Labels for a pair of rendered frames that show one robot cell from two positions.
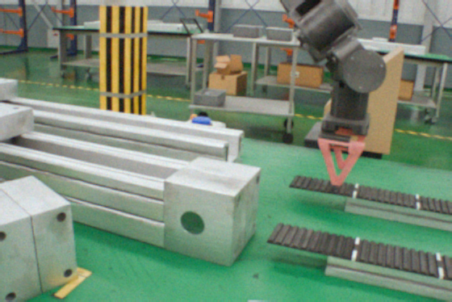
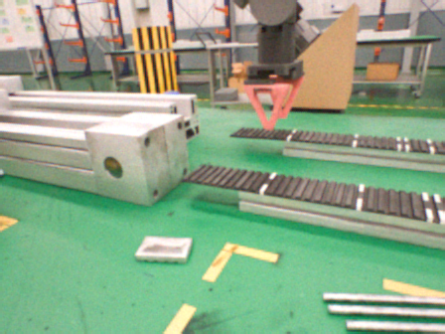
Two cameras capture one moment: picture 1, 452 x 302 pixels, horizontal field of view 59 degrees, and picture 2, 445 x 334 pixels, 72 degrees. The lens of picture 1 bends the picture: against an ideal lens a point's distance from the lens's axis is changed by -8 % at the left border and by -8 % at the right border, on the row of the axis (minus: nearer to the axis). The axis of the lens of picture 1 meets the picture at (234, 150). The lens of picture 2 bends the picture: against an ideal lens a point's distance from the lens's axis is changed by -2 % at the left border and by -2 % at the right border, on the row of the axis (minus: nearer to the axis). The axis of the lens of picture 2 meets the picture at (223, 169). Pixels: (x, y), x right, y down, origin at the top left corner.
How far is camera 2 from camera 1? 0.20 m
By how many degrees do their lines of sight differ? 9
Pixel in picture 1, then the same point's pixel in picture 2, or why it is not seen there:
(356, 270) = (269, 206)
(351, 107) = (274, 51)
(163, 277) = (82, 220)
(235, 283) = (146, 222)
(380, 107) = (334, 66)
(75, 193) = (26, 154)
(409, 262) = (325, 194)
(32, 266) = not seen: outside the picture
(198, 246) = (122, 189)
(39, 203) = not seen: outside the picture
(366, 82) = (275, 13)
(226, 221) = (137, 162)
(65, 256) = not seen: outside the picture
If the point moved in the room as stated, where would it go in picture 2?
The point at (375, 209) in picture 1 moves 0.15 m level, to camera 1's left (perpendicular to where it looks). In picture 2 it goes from (312, 151) to (222, 152)
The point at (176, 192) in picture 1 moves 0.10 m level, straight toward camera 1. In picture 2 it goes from (94, 140) to (60, 172)
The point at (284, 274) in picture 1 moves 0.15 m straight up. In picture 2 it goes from (199, 212) to (185, 85)
